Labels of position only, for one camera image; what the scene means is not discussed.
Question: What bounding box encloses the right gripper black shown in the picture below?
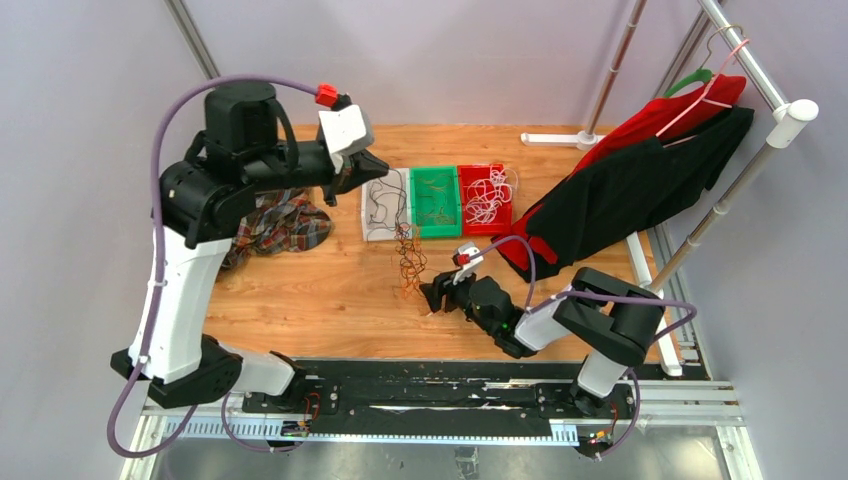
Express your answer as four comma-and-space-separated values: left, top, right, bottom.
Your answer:
421, 265, 498, 337

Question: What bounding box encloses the black cable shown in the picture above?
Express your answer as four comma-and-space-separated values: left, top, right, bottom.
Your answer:
367, 168, 411, 230

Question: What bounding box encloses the cable pile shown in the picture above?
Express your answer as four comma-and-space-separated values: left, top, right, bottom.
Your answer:
393, 221, 431, 301

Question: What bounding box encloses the orange cable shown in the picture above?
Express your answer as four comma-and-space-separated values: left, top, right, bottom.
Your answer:
413, 172, 460, 227

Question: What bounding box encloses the white cable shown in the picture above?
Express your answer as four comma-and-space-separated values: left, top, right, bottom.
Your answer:
463, 165, 518, 227

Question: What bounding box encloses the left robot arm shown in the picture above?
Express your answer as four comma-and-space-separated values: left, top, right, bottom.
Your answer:
110, 75, 389, 413

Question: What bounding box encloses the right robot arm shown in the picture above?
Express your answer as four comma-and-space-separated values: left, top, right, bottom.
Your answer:
419, 267, 665, 417

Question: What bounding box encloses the white bin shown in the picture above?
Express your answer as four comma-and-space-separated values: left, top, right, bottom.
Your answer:
360, 168, 412, 242

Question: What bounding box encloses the green bin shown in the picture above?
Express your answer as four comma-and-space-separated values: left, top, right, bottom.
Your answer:
410, 166, 462, 239

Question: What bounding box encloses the plaid cloth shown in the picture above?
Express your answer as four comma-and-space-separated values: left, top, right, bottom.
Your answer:
220, 188, 334, 271

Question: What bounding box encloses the red bin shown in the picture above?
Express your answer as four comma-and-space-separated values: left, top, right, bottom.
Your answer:
457, 164, 516, 237

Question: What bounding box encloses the black garment on hanger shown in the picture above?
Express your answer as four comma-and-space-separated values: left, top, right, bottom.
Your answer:
521, 107, 755, 280

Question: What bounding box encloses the red garment on hanger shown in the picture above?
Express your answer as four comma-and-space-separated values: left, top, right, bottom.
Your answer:
497, 74, 747, 278

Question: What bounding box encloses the green hanger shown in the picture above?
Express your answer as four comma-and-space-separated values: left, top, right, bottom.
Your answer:
663, 68, 714, 98

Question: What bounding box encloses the pink hanger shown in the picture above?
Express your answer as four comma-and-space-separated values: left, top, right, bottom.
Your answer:
655, 37, 750, 138

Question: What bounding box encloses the clothes rack metal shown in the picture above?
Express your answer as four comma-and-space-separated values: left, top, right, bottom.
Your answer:
519, 0, 821, 379

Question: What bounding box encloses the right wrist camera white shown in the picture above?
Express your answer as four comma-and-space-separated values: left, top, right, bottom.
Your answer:
451, 242, 483, 285

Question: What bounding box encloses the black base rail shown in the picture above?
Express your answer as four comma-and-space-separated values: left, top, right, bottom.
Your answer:
235, 360, 637, 439

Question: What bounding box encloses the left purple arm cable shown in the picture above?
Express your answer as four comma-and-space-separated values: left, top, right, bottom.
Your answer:
106, 74, 323, 460

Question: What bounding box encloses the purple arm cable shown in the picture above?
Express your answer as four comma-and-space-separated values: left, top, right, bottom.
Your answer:
466, 235, 698, 346
106, 74, 323, 460

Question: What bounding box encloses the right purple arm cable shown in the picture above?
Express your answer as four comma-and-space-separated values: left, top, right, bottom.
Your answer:
466, 235, 698, 346

